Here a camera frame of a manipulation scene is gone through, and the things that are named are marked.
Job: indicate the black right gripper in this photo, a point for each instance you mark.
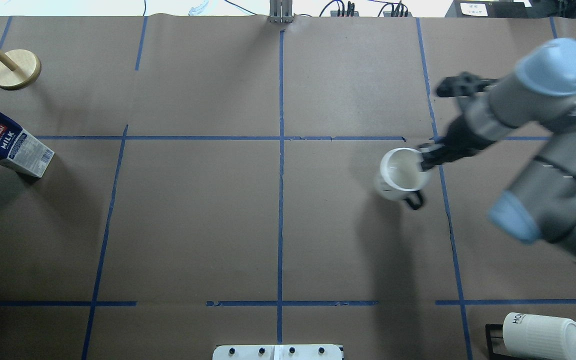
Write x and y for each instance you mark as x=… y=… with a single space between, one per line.
x=458 y=140

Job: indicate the white smiley face mug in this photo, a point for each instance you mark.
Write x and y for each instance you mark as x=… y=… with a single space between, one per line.
x=400 y=177

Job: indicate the blue Pascual milk carton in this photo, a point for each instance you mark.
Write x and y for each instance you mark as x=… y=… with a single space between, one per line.
x=22 y=152

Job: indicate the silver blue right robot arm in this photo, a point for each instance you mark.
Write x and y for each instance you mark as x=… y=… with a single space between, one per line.
x=540 y=203

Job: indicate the black box with white label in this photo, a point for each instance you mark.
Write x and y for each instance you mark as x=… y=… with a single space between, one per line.
x=487 y=9

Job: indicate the white ribbed HOME mug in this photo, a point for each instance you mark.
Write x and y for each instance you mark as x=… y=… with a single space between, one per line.
x=537 y=337

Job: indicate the wooden stand with round base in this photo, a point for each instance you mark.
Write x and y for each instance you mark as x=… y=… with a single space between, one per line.
x=18 y=69

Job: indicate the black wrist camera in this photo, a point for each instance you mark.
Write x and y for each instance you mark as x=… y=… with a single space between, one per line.
x=465 y=84

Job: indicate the aluminium frame post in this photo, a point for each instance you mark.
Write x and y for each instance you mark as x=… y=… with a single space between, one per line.
x=280 y=12

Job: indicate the black wire mug rack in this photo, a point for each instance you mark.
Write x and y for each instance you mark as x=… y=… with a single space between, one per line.
x=493 y=333

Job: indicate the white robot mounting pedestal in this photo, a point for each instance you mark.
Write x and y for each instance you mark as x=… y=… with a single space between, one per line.
x=323 y=351

